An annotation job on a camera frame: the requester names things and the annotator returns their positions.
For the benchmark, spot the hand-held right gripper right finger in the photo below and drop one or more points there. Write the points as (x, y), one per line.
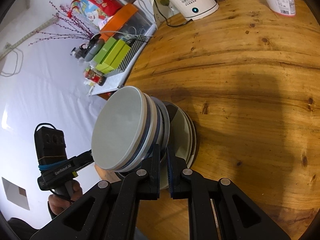
(171, 177)

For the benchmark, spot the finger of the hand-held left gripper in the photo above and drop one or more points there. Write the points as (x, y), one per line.
(83, 167)
(84, 155)

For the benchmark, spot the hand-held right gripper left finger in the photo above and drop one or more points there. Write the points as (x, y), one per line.
(156, 175)

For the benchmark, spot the grey plate with blue print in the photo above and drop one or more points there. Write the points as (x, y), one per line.
(179, 135)
(191, 140)
(194, 142)

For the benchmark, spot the person's left hand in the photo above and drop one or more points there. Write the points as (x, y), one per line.
(62, 205)

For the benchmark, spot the white paper sheet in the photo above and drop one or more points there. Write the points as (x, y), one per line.
(16, 192)

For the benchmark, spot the red printed tin can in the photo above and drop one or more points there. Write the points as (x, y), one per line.
(95, 77)

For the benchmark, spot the dark glass jar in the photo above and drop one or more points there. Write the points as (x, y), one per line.
(78, 52)

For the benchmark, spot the grey oval case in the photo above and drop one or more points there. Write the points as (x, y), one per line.
(93, 48)

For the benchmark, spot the dark green flat box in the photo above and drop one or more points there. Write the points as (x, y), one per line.
(105, 51)

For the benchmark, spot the purple decorative twigs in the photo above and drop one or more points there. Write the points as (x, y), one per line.
(67, 30)

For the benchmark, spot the grey zigzag patterned box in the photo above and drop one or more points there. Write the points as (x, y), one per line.
(135, 50)

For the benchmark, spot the clear storage box orange lid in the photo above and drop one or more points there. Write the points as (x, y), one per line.
(120, 17)

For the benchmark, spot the red cartoon printed package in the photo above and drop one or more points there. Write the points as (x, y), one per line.
(100, 0)

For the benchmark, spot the white kettle base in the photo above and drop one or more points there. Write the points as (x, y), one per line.
(207, 13)

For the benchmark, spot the white wall conduit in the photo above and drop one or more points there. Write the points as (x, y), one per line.
(30, 33)

